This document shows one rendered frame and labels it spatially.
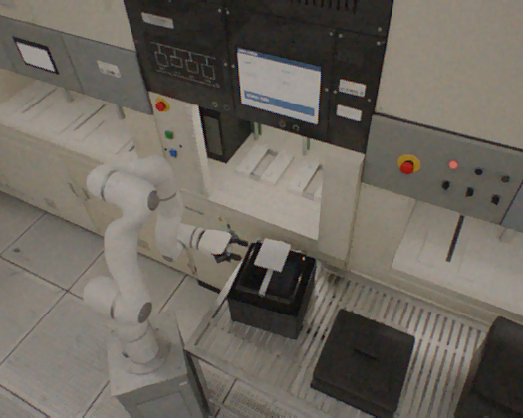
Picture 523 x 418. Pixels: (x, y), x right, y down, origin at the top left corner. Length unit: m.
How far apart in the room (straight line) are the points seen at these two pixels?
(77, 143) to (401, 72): 1.81
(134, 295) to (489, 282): 1.30
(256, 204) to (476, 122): 1.05
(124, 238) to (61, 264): 1.89
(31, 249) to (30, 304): 0.43
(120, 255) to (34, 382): 1.58
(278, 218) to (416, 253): 0.59
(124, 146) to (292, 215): 1.00
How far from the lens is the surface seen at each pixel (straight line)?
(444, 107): 1.40
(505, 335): 1.73
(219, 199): 2.14
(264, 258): 1.65
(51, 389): 2.86
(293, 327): 1.77
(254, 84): 1.57
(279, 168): 2.21
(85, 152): 2.60
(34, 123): 2.92
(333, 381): 1.69
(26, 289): 3.27
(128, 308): 1.51
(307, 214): 2.06
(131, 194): 1.33
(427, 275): 1.95
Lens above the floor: 2.43
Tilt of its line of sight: 48 degrees down
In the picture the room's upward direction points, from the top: 4 degrees counter-clockwise
